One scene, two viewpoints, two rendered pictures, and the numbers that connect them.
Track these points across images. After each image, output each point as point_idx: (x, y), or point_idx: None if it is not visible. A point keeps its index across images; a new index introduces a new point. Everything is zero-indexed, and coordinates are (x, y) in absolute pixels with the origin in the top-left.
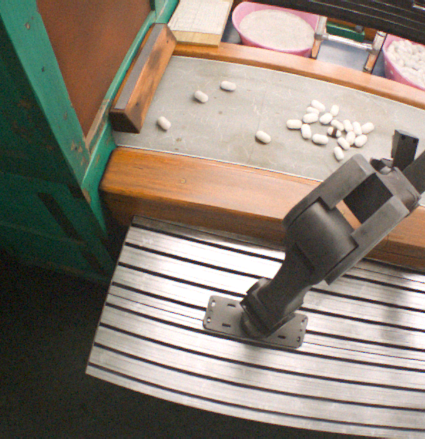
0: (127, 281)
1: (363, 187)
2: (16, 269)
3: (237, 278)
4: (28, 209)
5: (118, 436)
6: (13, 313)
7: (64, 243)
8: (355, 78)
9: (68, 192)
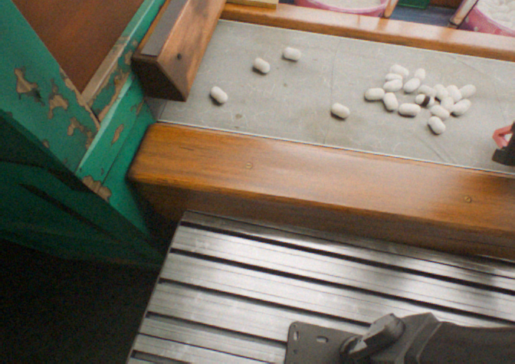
0: (172, 307)
1: None
2: (54, 264)
3: (322, 290)
4: (26, 206)
5: None
6: (37, 321)
7: (100, 242)
8: (441, 36)
9: (60, 182)
